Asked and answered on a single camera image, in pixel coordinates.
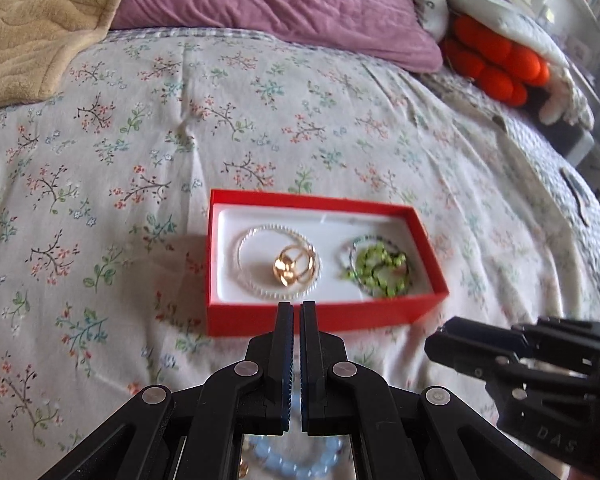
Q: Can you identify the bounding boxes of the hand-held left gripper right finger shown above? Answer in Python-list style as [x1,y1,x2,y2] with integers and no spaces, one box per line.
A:
[299,301,553,480]

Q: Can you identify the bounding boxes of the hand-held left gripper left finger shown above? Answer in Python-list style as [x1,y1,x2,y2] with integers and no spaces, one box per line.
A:
[40,301,295,480]

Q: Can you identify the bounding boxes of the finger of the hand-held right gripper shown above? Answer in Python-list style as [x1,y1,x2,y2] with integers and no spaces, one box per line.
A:
[423,332,520,385]
[437,317,527,359]

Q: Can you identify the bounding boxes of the red cardboard box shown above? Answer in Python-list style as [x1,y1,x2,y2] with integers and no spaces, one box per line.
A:
[205,188,450,335]

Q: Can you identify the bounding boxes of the gold rings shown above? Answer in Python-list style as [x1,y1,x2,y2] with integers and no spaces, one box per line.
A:
[272,244,317,287]

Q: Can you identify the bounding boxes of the clear bead bracelet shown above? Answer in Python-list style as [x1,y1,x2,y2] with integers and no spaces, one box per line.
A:
[234,224,324,302]

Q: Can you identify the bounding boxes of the light blue bead bracelet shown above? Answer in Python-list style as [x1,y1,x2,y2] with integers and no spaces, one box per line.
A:
[242,435,349,480]

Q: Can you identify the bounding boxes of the thin dark bead bracelet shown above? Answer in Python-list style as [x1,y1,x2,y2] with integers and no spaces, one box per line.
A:
[336,234,412,297]

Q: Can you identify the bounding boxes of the green bead bracelet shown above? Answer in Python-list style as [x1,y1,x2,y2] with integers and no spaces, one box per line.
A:
[346,241,412,299]

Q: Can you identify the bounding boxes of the grey quilted bedspread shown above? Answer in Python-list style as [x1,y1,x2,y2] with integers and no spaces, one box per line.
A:
[419,67,600,242]

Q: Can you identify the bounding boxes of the grey box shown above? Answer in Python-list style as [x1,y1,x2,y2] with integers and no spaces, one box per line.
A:
[542,119,597,167]

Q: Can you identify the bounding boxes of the floral bed sheet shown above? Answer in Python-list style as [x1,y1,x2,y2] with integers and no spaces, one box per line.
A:
[0,27,600,480]

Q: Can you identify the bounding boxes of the orange plush toy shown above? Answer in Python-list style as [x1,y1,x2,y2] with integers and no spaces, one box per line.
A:
[439,13,552,107]

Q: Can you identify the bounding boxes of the white printed pillow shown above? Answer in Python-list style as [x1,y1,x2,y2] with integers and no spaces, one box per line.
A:
[404,0,454,46]

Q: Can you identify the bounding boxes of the beige fleece blanket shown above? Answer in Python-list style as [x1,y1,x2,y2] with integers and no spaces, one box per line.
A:
[0,0,154,114]

